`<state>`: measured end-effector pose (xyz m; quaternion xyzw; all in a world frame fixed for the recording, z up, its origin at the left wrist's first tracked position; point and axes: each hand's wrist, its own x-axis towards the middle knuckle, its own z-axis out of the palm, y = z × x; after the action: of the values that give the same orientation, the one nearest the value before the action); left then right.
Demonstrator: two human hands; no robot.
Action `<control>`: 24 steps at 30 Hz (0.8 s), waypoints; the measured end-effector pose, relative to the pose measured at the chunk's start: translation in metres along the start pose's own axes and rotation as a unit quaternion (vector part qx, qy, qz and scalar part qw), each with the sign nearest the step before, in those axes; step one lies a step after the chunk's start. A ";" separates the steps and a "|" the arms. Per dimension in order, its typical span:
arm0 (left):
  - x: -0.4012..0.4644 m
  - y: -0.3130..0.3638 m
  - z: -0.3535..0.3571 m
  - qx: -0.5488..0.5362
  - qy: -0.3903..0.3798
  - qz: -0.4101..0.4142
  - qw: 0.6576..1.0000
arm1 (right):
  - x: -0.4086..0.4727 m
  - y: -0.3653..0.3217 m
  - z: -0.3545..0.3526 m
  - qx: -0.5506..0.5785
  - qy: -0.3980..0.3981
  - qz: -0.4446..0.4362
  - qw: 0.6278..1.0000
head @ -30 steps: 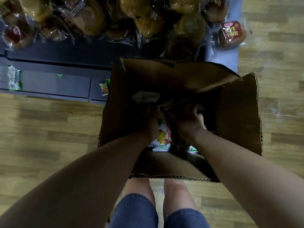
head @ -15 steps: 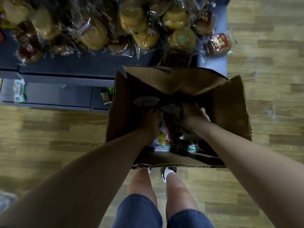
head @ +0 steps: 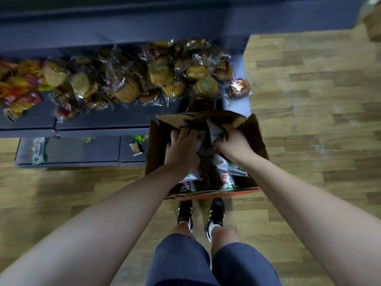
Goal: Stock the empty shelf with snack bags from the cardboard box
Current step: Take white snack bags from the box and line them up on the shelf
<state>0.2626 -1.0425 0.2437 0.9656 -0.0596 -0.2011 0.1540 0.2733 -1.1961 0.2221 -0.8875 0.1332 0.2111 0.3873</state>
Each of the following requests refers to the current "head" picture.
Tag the person's left hand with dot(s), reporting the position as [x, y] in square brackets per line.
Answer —
[181, 153]

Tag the pile of white snacks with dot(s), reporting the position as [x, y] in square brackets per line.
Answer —
[232, 168]

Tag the sealed brown shipping carton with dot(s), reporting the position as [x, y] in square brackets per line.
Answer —
[373, 23]

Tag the small red white sachet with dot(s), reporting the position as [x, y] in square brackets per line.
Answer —
[136, 148]

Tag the person's left shoe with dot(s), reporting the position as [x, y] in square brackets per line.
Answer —
[185, 212]

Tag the pile of red orange packets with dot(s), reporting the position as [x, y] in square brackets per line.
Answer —
[20, 89]

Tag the person's leg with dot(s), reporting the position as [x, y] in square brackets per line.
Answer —
[181, 229]
[223, 238]

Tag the person's right hand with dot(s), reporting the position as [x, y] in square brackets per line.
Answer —
[238, 145]

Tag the person's shoe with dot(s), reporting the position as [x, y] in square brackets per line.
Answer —
[185, 212]
[215, 212]

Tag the pile of wrapped buns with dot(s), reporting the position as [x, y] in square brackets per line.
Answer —
[128, 83]

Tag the green snack pouch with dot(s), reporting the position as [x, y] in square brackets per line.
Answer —
[140, 138]

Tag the person's left leg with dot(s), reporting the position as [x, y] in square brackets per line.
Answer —
[181, 229]

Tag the red label pastry packet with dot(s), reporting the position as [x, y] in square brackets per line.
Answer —
[239, 88]

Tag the brown cardboard box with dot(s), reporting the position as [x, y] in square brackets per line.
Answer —
[154, 148]

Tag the dark blue metal shelf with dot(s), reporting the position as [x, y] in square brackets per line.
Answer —
[148, 23]

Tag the person's right shoe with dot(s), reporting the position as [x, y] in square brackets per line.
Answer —
[215, 212]

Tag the person's right leg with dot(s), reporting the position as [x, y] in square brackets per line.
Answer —
[223, 238]

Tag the person's left forearm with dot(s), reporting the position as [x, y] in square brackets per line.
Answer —
[98, 229]

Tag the person's right forearm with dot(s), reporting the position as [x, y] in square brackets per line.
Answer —
[312, 217]

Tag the dark blue shorts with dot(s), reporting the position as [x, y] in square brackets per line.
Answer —
[178, 262]

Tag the white snack packet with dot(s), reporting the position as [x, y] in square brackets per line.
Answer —
[212, 131]
[201, 139]

